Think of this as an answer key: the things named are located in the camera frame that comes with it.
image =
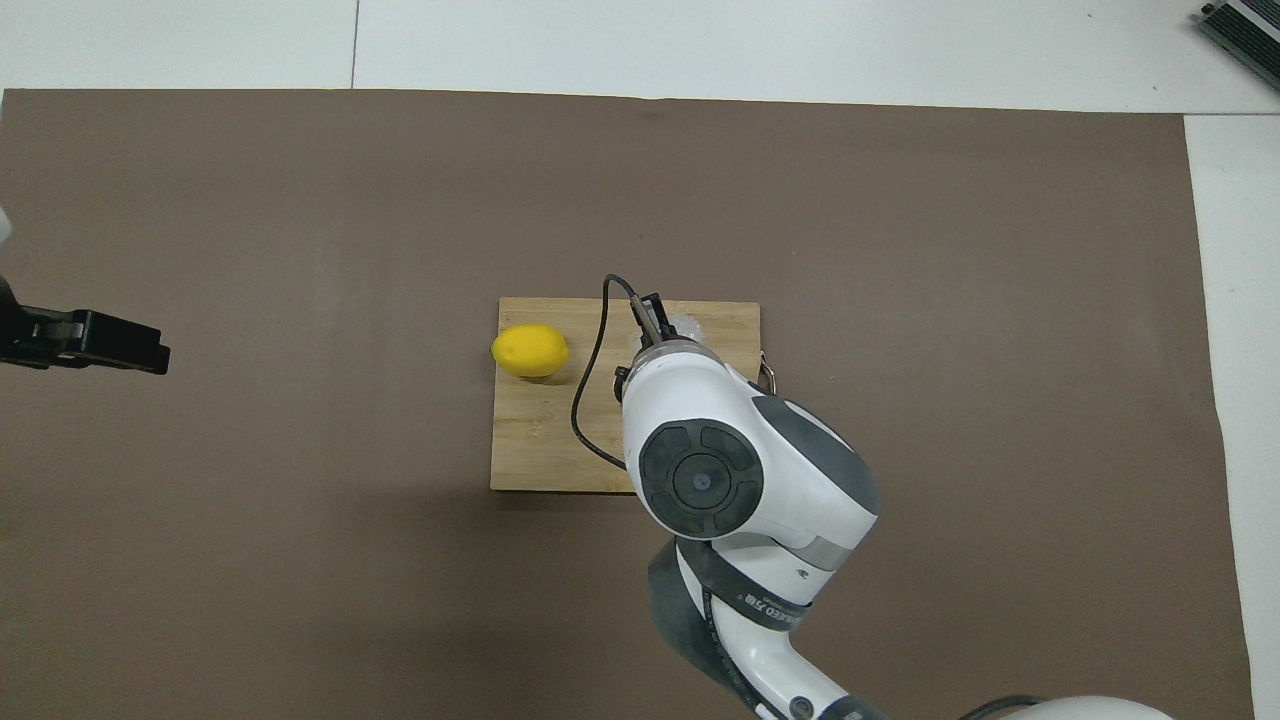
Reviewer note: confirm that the small clear glass cup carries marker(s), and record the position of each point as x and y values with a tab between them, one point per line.
685	325

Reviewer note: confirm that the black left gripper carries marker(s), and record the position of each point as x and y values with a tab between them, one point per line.
30	338

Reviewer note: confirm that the grey ribbed metal device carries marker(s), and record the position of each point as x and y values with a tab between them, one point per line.
1250	30

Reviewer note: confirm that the brown paper table mat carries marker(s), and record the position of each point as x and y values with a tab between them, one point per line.
300	560

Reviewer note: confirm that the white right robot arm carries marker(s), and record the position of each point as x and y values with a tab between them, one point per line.
760	450

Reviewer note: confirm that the yellow lemon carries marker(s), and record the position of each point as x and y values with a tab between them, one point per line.
530	351

